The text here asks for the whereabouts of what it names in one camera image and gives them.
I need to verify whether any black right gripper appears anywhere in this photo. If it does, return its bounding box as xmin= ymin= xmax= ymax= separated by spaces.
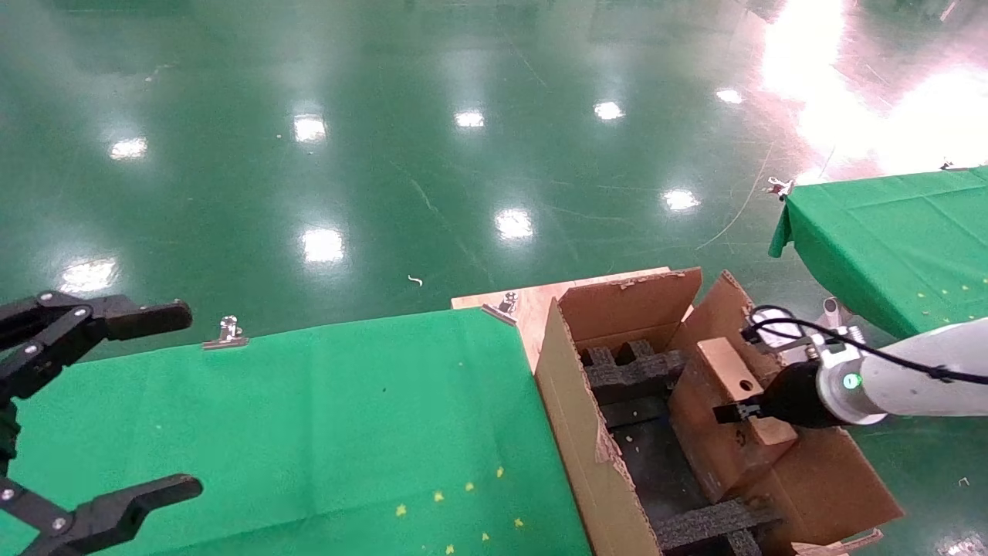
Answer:
xmin=714 ymin=359 xmax=838 ymax=429

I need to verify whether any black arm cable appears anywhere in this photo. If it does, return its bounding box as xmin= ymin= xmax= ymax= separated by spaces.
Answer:
xmin=741 ymin=305 xmax=988 ymax=385

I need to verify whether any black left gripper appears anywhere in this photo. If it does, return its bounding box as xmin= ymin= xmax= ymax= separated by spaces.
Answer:
xmin=0 ymin=291 xmax=204 ymax=556

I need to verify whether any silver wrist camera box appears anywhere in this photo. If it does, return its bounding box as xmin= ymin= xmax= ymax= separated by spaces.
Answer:
xmin=760 ymin=313 xmax=807 ymax=348

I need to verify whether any small brown cardboard box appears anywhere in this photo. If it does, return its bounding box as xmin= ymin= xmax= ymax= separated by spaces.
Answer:
xmin=668 ymin=337 xmax=800 ymax=504

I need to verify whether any large open cardboard carton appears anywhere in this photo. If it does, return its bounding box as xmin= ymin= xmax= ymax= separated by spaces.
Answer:
xmin=534 ymin=266 xmax=904 ymax=556

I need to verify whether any green cloth side table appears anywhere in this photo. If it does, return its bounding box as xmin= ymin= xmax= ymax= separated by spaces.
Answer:
xmin=768 ymin=166 xmax=988 ymax=341

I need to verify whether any white table leg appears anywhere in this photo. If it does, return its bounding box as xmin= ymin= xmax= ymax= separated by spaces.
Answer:
xmin=820 ymin=297 xmax=864 ymax=341

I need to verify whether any black foam insert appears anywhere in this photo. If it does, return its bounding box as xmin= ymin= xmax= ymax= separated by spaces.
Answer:
xmin=583 ymin=340 xmax=788 ymax=556

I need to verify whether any large green table cloth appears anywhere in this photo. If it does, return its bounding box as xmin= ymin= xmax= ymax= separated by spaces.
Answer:
xmin=0 ymin=307 xmax=595 ymax=556

